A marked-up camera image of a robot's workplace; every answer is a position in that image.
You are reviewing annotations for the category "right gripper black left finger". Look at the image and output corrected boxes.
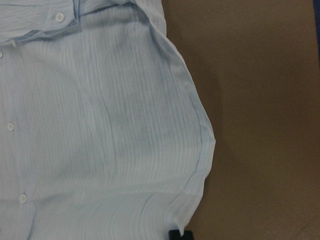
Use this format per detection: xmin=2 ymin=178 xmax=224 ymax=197
xmin=168 ymin=229 xmax=181 ymax=240

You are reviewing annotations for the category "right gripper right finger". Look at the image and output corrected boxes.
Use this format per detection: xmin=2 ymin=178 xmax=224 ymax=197
xmin=184 ymin=230 xmax=194 ymax=240

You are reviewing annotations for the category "light blue button shirt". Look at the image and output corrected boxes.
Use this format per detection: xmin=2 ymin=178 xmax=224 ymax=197
xmin=0 ymin=0 xmax=216 ymax=240

